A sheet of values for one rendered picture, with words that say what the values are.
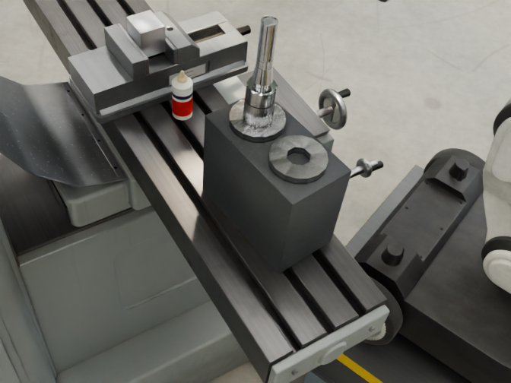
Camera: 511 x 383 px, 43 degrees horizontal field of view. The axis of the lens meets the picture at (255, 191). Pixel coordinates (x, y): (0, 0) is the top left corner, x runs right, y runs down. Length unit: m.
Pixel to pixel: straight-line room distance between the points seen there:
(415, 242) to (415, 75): 1.53
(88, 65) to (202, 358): 0.90
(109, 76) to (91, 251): 0.39
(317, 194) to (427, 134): 1.84
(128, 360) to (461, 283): 0.88
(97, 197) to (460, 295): 0.85
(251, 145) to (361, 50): 2.14
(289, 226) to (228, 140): 0.16
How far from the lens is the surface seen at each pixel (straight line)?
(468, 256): 1.67
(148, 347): 1.83
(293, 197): 0.94
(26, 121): 1.34
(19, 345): 1.52
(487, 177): 1.40
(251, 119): 1.00
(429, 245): 1.63
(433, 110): 2.89
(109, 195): 1.34
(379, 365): 1.64
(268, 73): 0.95
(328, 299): 1.07
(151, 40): 1.29
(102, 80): 1.29
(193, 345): 1.83
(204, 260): 1.08
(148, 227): 1.46
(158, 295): 1.72
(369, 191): 2.49
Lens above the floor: 1.84
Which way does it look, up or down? 50 degrees down
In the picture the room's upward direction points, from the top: 8 degrees clockwise
